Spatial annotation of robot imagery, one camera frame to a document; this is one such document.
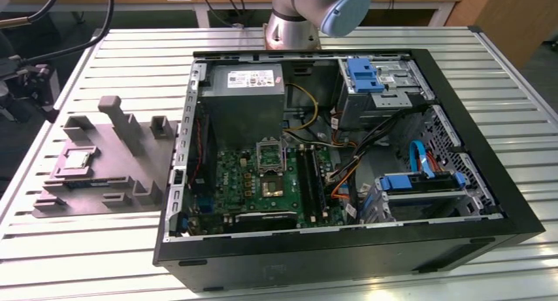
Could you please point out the blue board connector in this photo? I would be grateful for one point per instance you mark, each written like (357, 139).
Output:
(206, 204)

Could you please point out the blue video port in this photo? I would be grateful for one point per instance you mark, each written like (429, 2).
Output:
(185, 224)

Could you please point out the CPU socket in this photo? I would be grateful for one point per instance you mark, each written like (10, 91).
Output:
(273, 188)

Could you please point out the green motherboard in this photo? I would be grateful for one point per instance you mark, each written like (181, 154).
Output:
(235, 183)

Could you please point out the hard disk in blue carrier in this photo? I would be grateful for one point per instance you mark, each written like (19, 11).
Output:
(398, 183)

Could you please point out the installed RAM stick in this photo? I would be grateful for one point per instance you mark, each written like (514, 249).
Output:
(323, 190)

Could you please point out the loose RAM stick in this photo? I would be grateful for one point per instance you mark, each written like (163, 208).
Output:
(87, 183)

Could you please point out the blue drive bay latch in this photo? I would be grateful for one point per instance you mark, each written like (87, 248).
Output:
(363, 75)

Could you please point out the metal drive cage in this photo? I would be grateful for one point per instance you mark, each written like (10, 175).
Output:
(383, 105)

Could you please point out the grey power supply unit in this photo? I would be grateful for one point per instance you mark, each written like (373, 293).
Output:
(245, 111)

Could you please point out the metal disk bay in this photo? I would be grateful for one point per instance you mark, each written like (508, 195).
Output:
(427, 196)

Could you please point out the black open PC case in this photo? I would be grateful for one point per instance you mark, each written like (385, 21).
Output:
(305, 258)

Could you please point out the graphics card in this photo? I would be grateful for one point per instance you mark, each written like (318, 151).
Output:
(262, 217)

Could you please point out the black RAM slot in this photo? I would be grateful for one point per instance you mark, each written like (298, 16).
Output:
(313, 183)
(303, 180)

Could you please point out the grey plastic parts rack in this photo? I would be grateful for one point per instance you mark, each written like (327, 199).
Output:
(87, 199)

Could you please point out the wooden cabinet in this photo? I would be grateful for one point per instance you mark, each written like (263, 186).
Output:
(510, 20)

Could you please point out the silver CPU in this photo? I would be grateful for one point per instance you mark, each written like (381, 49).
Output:
(78, 159)

